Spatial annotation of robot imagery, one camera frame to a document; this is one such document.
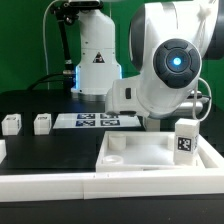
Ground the white U-shaped obstacle fence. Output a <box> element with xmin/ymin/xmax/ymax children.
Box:
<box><xmin>0</xmin><ymin>137</ymin><xmax>224</xmax><ymax>202</ymax></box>

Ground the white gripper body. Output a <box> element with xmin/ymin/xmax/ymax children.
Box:
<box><xmin>105</xmin><ymin>77</ymin><xmax>144</xmax><ymax>116</ymax></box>

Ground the white square tabletop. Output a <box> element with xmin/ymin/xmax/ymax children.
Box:
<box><xmin>95</xmin><ymin>131</ymin><xmax>204</xmax><ymax>172</ymax></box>

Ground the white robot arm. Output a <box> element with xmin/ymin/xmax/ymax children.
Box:
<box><xmin>69</xmin><ymin>0</ymin><xmax>224</xmax><ymax>119</ymax></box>

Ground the black cable bundle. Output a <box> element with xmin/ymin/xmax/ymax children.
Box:
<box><xmin>27</xmin><ymin>72</ymin><xmax>75</xmax><ymax>92</ymax></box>

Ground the white marker sheet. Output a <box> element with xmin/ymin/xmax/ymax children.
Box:
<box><xmin>53</xmin><ymin>113</ymin><xmax>140</xmax><ymax>129</ymax></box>

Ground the white cable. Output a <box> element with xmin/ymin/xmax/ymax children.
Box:
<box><xmin>42</xmin><ymin>0</ymin><xmax>63</xmax><ymax>90</ymax></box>

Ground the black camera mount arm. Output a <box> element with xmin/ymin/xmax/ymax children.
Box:
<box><xmin>50</xmin><ymin>3</ymin><xmax>79</xmax><ymax>74</ymax></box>

